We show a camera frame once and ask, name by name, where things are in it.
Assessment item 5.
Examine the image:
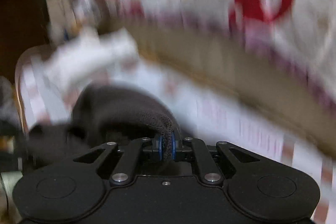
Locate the checkered white pink rug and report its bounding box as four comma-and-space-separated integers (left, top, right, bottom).
15, 46, 335, 207

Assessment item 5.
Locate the folded white garment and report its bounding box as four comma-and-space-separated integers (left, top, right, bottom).
43, 27, 139, 94

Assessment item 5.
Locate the beige bed frame side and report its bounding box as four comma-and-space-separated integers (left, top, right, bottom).
98, 20, 335, 156

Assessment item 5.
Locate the dark brown knit sweater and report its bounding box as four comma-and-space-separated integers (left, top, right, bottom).
25, 85, 179, 171

